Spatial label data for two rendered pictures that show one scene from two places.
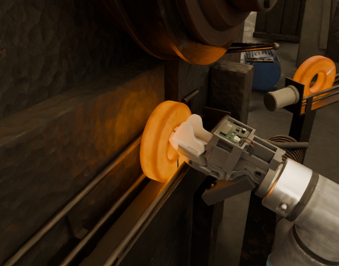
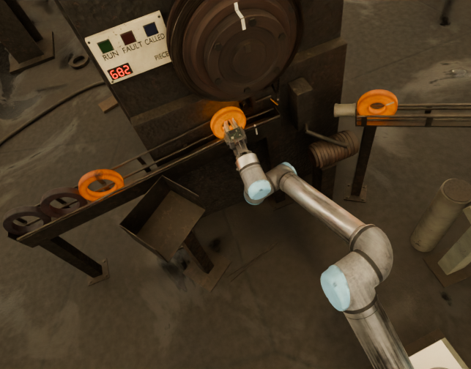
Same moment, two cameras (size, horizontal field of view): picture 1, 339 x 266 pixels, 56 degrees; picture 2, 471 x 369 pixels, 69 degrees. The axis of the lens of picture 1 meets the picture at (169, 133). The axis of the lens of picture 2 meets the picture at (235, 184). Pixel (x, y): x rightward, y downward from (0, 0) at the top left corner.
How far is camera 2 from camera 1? 113 cm
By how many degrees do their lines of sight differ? 47
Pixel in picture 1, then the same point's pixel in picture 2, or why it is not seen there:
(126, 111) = (208, 107)
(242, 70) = (297, 92)
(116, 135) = (203, 116)
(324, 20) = not seen: outside the picture
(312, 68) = (368, 99)
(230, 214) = (343, 163)
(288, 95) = (346, 110)
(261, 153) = (240, 146)
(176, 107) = (227, 113)
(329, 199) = (246, 174)
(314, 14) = not seen: outside the picture
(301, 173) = (245, 161)
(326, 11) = not seen: outside the picture
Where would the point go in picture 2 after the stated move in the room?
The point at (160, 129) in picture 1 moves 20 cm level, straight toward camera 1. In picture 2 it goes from (214, 121) to (183, 153)
